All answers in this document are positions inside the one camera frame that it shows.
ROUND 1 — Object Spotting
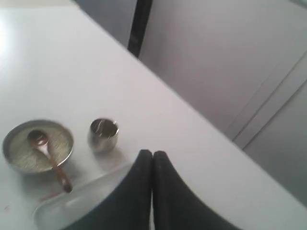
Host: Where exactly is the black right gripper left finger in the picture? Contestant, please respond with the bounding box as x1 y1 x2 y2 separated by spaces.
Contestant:
65 149 153 230

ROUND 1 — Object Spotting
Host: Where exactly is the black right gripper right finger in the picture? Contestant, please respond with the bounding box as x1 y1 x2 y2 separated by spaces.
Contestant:
152 151 238 230

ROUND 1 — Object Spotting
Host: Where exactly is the brown wooden spoon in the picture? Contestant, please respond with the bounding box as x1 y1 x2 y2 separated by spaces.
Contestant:
27 130 72 193

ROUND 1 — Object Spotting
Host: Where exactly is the small steel cup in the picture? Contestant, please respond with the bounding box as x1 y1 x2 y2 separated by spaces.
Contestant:
88 118 119 153

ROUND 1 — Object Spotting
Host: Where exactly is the large steel rice bowl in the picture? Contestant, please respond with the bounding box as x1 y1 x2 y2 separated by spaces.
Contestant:
2 119 74 177

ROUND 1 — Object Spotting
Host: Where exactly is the white granular powder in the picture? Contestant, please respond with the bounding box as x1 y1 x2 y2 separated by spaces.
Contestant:
7 124 72 172

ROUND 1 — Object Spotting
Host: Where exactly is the white plastic tray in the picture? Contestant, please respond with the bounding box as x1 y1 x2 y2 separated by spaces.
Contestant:
34 164 131 230

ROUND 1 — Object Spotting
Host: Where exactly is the white cabinet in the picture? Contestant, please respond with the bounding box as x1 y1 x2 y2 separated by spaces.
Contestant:
74 0 307 168

